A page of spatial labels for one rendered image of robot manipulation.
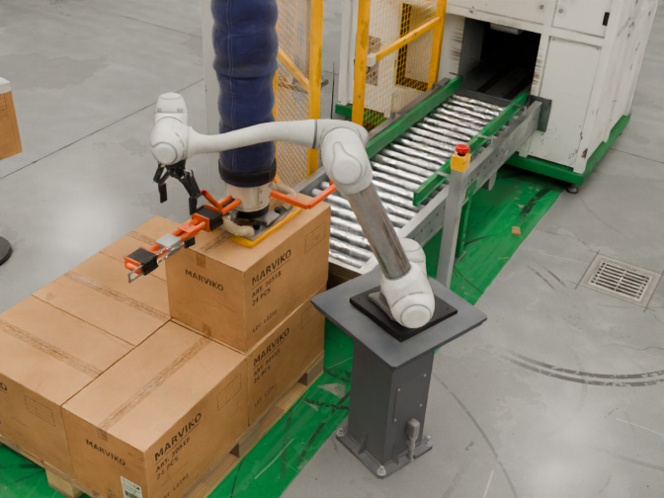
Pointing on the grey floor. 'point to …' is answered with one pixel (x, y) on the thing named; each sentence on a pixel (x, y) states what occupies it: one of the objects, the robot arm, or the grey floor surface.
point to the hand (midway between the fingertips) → (178, 205)
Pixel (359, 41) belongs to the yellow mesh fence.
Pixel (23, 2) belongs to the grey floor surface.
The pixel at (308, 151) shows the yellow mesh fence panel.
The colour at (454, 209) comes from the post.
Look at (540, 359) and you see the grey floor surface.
